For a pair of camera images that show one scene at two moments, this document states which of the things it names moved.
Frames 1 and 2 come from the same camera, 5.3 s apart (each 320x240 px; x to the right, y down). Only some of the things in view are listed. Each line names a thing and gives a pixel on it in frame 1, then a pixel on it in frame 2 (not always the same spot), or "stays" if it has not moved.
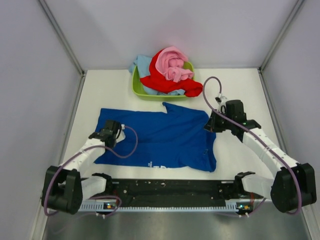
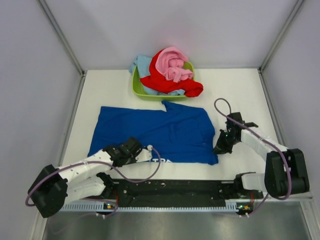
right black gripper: x=209 y=126 to x=220 y=148
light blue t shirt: x=142 y=65 stays
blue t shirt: x=175 y=136 stays
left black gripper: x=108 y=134 to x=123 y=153
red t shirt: x=158 y=81 stays
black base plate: x=176 y=192 stays
